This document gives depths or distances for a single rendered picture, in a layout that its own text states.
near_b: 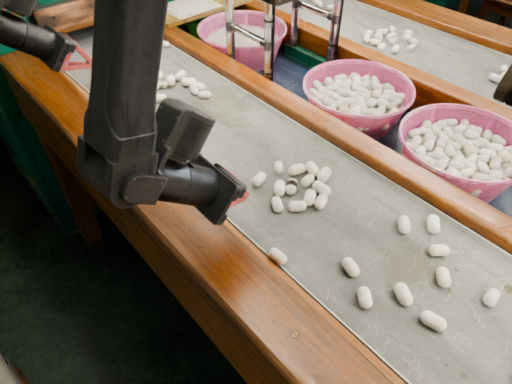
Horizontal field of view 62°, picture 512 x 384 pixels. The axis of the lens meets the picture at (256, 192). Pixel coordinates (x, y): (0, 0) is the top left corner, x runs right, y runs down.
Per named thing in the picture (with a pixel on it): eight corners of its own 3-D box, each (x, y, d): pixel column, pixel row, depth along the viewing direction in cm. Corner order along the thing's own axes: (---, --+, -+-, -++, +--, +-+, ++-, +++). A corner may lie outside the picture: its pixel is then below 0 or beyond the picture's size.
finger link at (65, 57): (91, 43, 94) (49, 24, 86) (105, 54, 90) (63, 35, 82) (78, 71, 95) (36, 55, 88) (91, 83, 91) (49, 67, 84)
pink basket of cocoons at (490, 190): (477, 239, 80) (497, 204, 73) (364, 169, 94) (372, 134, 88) (540, 177, 92) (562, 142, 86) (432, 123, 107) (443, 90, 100)
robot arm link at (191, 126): (74, 164, 49) (118, 203, 45) (114, 72, 47) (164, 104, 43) (148, 174, 59) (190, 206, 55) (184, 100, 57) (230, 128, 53)
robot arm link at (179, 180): (120, 183, 54) (142, 206, 51) (142, 134, 52) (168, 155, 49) (161, 190, 59) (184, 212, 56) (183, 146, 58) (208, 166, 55)
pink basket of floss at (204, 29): (282, 81, 122) (283, 49, 115) (190, 75, 124) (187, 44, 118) (288, 40, 141) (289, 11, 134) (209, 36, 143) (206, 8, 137)
